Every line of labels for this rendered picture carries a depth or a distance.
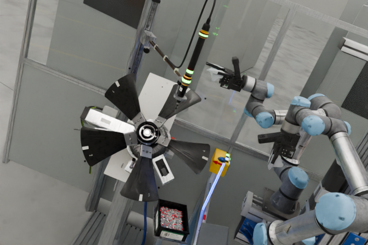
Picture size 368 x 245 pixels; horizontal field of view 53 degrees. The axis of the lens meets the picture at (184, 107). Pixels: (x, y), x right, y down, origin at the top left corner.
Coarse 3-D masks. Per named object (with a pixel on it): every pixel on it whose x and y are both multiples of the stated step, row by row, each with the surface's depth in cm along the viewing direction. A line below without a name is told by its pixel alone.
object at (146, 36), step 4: (144, 32) 231; (148, 32) 235; (144, 36) 230; (148, 36) 228; (152, 36) 229; (140, 40) 235; (144, 40) 229; (148, 40) 229; (144, 44) 229; (148, 44) 230
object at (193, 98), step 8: (176, 88) 212; (168, 96) 212; (192, 96) 203; (168, 104) 207; (176, 104) 203; (184, 104) 201; (192, 104) 200; (160, 112) 207; (168, 112) 202; (176, 112) 199
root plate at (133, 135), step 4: (128, 132) 196; (132, 132) 196; (124, 136) 196; (128, 136) 197; (132, 136) 198; (128, 140) 198; (132, 140) 199; (136, 140) 199; (128, 144) 200; (132, 144) 201
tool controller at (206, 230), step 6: (204, 228) 140; (210, 228) 141; (216, 228) 141; (222, 228) 141; (228, 228) 142; (198, 234) 139; (204, 234) 137; (210, 234) 137; (216, 234) 138; (222, 234) 138; (228, 234) 140; (198, 240) 134; (204, 240) 134; (210, 240) 134; (216, 240) 135; (222, 240) 135
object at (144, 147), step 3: (141, 147) 194; (144, 147) 196; (147, 147) 198; (150, 147) 200; (141, 150) 194; (144, 150) 196; (147, 150) 198; (150, 150) 199; (141, 153) 194; (144, 153) 195; (147, 153) 197; (150, 153) 199; (144, 156) 195; (147, 156) 197; (150, 156) 199
